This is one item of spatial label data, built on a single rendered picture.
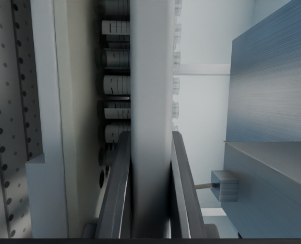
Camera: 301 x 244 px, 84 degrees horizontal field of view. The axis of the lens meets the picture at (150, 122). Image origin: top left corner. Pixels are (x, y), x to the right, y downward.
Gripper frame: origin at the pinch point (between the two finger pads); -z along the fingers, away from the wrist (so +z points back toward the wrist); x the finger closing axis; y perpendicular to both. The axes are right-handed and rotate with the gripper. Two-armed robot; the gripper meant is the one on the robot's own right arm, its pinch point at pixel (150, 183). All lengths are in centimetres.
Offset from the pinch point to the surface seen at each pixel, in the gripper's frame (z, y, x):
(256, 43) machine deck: -46, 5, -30
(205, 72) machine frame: -94, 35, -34
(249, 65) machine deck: -45, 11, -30
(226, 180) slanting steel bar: -6.4, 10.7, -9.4
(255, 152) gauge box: -7.9, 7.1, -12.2
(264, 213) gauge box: -2.0, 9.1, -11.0
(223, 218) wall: -153, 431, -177
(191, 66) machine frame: -96, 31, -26
